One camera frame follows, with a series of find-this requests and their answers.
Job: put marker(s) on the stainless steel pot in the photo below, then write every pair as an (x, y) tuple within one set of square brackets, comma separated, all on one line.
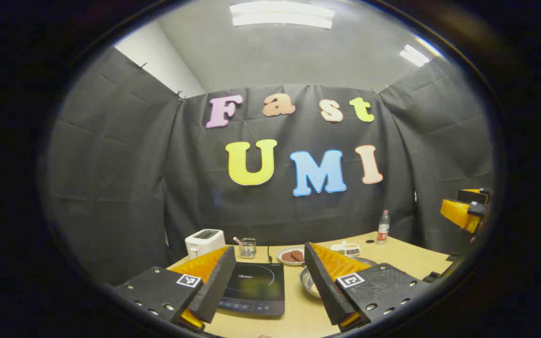
[(309, 281)]

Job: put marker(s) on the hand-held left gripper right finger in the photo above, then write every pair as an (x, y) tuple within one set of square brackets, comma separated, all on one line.
[(322, 286)]

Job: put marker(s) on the black backdrop cloth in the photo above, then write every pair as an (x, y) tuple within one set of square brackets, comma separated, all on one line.
[(134, 188)]

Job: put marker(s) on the red meat slice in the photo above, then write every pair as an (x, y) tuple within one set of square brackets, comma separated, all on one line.
[(288, 257), (298, 255)]

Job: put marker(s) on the white divided bean dish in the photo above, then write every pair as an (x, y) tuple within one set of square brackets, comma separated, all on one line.
[(345, 249)]

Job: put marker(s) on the white round plate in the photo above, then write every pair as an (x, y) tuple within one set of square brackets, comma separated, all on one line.
[(282, 251)]

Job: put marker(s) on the long ceiling light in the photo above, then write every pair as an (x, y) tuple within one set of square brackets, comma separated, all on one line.
[(282, 14)]

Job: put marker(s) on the clear plastic water bottle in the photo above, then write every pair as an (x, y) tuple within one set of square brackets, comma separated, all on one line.
[(382, 230)]

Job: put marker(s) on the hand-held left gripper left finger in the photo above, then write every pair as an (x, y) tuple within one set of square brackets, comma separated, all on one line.
[(216, 286)]

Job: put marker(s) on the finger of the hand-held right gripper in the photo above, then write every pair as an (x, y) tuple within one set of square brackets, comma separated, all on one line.
[(458, 213), (472, 196)]

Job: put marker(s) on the black induction cooktop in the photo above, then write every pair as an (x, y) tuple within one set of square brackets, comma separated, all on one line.
[(256, 286)]

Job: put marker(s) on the small ceiling light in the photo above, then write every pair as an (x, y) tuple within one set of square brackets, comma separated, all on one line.
[(413, 55)]

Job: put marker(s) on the white toaster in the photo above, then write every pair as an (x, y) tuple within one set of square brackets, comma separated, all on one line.
[(202, 241)]

